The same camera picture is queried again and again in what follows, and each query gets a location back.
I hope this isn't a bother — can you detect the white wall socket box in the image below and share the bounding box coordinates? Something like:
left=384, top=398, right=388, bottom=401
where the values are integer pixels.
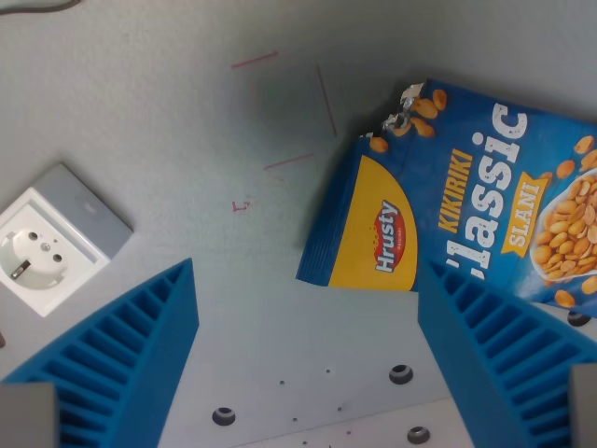
left=0, top=162, right=134, bottom=318

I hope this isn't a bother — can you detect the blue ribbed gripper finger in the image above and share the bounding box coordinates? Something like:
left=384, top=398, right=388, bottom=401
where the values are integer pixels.
left=417, top=259, right=597, bottom=448
left=0, top=257, right=201, bottom=448

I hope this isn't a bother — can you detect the dark cable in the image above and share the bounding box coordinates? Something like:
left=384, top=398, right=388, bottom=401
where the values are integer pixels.
left=0, top=0, right=78, bottom=17

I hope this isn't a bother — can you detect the blue peanut snack bag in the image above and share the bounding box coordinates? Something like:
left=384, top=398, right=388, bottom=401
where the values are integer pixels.
left=295, top=77, right=597, bottom=319

